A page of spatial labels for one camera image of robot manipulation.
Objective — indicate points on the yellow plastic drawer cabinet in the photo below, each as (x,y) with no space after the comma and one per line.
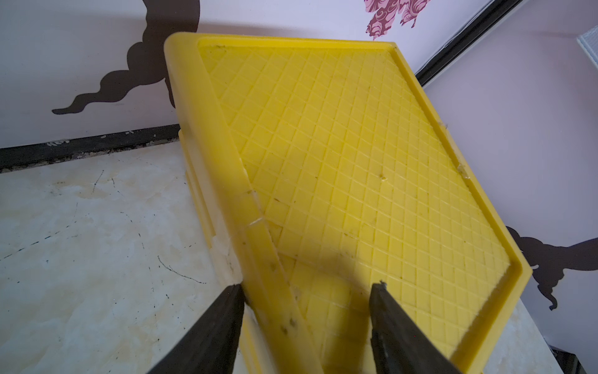
(319,168)

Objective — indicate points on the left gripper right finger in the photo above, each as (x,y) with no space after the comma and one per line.
(398,345)

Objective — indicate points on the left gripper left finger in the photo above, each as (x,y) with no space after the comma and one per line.
(211,344)

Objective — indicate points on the white wire shelf basket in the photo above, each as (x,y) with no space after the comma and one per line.
(588,41)

